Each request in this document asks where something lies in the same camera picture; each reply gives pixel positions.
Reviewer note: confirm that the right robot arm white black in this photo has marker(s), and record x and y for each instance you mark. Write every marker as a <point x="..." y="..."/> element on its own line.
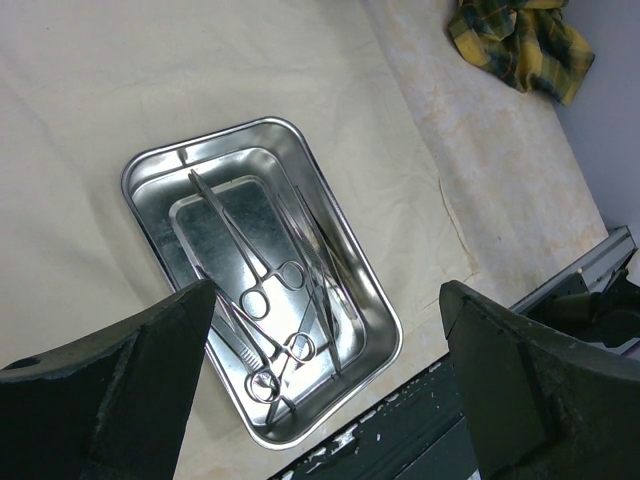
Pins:
<point x="610" y="317"/>

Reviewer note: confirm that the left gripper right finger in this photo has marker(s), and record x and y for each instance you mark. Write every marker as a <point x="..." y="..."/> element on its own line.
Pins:
<point x="539" y="404"/>

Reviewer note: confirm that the aluminium front rail frame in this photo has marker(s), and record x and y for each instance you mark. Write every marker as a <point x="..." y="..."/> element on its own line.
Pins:
<point x="590" y="273"/>

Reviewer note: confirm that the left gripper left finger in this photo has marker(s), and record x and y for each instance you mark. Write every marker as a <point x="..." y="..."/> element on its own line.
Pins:
<point x="113" y="404"/>

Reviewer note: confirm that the yellow plaid shirt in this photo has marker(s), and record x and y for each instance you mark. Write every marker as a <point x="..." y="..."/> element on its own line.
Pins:
<point x="526" y="44"/>

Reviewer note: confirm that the steel hemostat forceps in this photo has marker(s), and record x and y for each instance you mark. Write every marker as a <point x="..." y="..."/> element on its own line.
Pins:
<point x="264" y="358"/>

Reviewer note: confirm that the steel clamp in tray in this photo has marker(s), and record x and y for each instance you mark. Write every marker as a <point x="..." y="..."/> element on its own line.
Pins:
<point x="316" y="340"/>

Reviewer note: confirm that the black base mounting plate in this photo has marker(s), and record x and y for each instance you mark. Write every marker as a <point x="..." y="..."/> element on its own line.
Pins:
<point x="417" y="432"/>

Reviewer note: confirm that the beige cloth wrap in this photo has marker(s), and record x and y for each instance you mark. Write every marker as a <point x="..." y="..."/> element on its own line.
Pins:
<point x="86" y="86"/>

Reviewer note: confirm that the steel instrument tray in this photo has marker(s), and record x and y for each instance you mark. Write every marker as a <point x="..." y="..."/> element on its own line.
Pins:
<point x="243" y="165"/>

